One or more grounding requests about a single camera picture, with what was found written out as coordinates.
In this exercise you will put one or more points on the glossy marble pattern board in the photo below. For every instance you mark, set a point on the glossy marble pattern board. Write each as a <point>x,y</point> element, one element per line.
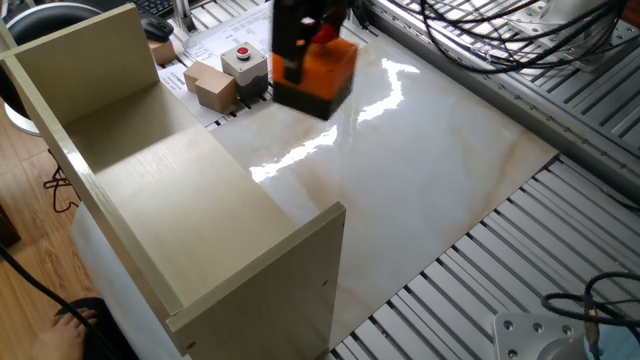
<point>400,200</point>

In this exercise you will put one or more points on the aluminium mounting bracket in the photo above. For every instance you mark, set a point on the aluminium mounting bracket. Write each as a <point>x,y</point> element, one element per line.
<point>550,20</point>

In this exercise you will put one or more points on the stack of printed paper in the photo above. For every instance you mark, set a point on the stack of printed paper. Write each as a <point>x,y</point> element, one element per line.
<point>225,37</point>

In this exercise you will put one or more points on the black slipper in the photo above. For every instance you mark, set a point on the black slipper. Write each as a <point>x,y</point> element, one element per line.
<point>110,340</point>

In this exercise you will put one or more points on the metal stand post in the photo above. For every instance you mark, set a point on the metal stand post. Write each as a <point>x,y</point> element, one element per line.
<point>184,15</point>

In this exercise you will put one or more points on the orange emergency stop button box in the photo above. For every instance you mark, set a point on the orange emergency stop button box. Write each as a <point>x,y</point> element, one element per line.
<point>325,75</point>

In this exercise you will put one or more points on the dark brown furniture base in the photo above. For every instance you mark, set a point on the dark brown furniture base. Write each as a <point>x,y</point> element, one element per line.
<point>7,230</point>

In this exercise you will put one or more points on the black computer mouse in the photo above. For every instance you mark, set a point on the black computer mouse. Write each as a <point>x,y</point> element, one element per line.
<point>157,28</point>

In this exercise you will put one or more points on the large plain wooden block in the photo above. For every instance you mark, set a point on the large plain wooden block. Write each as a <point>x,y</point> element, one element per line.
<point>215,92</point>

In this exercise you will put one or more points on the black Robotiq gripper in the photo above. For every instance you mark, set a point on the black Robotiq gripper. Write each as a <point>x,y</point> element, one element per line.
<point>310,10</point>

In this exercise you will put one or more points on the beige wooden shelf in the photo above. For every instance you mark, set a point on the beige wooden shelf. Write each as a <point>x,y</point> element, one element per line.
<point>200,210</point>

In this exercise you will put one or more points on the black keyboard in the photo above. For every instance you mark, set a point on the black keyboard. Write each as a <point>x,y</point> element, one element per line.
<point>155,6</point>

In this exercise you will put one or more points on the grey box with red button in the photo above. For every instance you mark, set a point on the grey box with red button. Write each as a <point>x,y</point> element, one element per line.
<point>245,70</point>

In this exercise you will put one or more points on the bare human foot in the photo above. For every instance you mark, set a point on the bare human foot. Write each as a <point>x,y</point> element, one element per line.
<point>60,340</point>

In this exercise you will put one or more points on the black office chair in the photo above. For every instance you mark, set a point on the black office chair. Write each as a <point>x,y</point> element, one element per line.
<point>45,20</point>

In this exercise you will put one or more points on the single printed paper sheet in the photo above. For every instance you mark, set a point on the single printed paper sheet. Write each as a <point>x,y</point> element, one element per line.
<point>175,82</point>

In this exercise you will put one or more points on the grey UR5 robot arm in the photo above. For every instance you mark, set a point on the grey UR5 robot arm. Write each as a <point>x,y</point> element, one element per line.
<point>620,345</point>

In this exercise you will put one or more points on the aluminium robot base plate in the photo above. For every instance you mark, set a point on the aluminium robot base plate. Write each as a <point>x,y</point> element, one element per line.
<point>520,335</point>

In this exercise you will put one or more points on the small plain wooden block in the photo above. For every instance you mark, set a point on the small plain wooden block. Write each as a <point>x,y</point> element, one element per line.
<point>195,72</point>

